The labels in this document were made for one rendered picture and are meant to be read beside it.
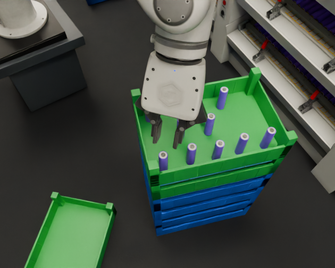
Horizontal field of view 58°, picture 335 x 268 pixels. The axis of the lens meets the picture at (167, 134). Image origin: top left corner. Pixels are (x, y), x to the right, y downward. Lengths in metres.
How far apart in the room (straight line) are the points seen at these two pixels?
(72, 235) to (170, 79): 0.70
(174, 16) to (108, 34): 1.22
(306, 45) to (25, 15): 0.90
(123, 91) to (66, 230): 0.60
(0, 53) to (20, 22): 0.12
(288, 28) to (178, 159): 0.61
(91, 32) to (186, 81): 1.17
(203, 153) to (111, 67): 0.85
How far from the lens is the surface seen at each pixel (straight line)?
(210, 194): 0.77
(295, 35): 1.06
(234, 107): 0.75
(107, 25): 1.64
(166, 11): 0.37
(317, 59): 1.01
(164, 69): 0.48
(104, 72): 1.40
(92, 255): 1.02
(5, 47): 1.15
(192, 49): 0.46
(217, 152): 0.62
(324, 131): 1.10
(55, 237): 1.07
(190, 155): 0.61
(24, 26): 1.18
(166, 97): 0.50
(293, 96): 1.15
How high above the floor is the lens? 0.98
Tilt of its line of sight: 57 degrees down
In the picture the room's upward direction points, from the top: straight up
